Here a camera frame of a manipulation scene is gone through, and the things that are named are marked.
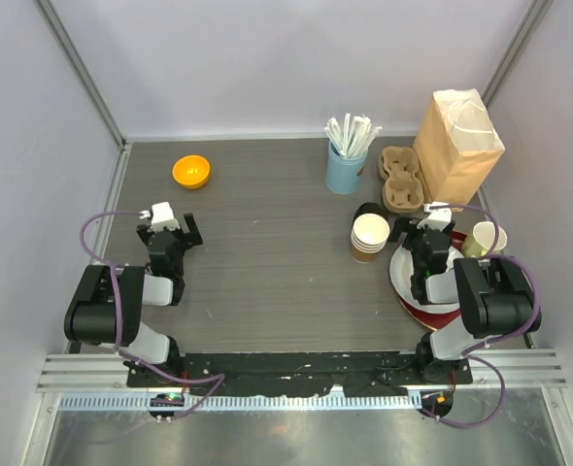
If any stack of paper cups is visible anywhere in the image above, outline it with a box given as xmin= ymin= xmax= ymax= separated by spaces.
xmin=351 ymin=214 xmax=390 ymax=263

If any black lid stack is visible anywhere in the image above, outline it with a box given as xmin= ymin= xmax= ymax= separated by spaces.
xmin=352 ymin=202 xmax=388 ymax=224

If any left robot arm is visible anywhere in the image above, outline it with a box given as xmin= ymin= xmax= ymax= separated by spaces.
xmin=63 ymin=208 xmax=203 ymax=387

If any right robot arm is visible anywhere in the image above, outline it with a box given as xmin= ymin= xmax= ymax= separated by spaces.
xmin=379 ymin=216 xmax=541 ymax=383

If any cardboard cup carrier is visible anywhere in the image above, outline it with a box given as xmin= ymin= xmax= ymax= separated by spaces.
xmin=378 ymin=146 xmax=424 ymax=214

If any yellow-green mug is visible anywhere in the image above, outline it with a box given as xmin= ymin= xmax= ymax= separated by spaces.
xmin=461 ymin=221 xmax=495 ymax=258

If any white paper plate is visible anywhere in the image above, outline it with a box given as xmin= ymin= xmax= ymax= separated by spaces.
xmin=388 ymin=247 xmax=463 ymax=315

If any orange bowl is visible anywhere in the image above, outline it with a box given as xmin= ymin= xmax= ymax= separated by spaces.
xmin=172 ymin=154 xmax=211 ymax=189

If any red round tray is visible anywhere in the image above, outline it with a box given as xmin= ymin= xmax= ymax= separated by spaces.
xmin=398 ymin=230 xmax=467 ymax=331

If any blue straw holder cup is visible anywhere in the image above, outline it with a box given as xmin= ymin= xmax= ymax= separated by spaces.
xmin=325 ymin=142 xmax=368 ymax=195

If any brown paper bag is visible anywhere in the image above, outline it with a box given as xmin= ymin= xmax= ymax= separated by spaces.
xmin=413 ymin=88 xmax=505 ymax=204

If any white wrapped straws bundle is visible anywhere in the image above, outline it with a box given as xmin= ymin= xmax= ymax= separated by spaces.
xmin=323 ymin=113 xmax=383 ymax=160

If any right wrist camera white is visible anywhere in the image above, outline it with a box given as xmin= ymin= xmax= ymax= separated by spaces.
xmin=417 ymin=202 xmax=453 ymax=231

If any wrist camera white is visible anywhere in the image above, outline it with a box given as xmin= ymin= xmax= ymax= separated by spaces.
xmin=417 ymin=202 xmax=453 ymax=231
xmin=140 ymin=202 xmax=181 ymax=233

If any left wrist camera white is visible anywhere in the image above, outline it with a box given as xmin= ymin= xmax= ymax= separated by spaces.
xmin=140 ymin=202 xmax=181 ymax=233

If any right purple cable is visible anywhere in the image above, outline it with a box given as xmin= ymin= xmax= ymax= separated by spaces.
xmin=420 ymin=203 xmax=543 ymax=428

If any purple cable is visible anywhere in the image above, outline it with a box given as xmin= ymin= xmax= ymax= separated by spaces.
xmin=420 ymin=203 xmax=543 ymax=428
xmin=80 ymin=211 xmax=227 ymax=421

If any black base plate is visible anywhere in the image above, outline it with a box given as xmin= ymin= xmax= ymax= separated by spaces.
xmin=125 ymin=349 xmax=474 ymax=397

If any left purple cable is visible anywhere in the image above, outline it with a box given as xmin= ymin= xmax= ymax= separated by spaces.
xmin=80 ymin=211 xmax=227 ymax=421

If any aluminium front rail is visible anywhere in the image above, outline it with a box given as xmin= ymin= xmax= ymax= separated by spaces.
xmin=37 ymin=349 xmax=566 ymax=418

